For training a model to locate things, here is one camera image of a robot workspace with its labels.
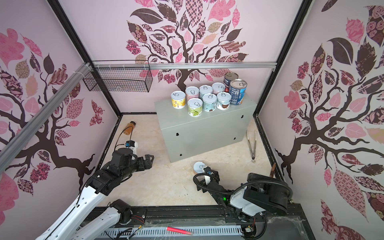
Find yellow label can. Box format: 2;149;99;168
171;91;186;109

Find green label can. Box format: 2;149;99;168
188;98;203;118

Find teal can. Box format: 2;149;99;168
199;85;213;99
217;92;232;111
202;94;217;112

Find pink can white lid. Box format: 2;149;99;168
212;82;226;95

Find blue label tall can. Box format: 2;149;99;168
229;79;248;106

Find la sicilia tomato can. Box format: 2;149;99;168
223;72;239;92

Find orange label can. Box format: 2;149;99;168
193;162;207;174

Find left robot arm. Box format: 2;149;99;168
38;148;155;240

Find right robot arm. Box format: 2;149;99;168
193;167;293;221

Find orange spice jar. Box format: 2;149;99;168
123;121;136;136

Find grey metal cabinet box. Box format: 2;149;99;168
155;95;257;163

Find metal kitchen tongs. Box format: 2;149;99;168
246;131;257;163

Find pink marker pen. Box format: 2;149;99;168
167;227;193;236

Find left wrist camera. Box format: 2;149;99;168
125;140;138;155

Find white slotted cable duct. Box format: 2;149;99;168
97;226;244;240

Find wooden handled knife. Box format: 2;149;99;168
270;163;276;178

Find black wire basket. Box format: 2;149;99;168
83;60;154;93

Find black mounting rail base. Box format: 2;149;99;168
80;204;315;240

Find aluminium rail back wall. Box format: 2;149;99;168
94;62;277;70

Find aluminium rail wall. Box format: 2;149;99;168
94;62;277;70
1;63;91;173

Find aluminium rail left wall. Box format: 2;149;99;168
1;63;91;173

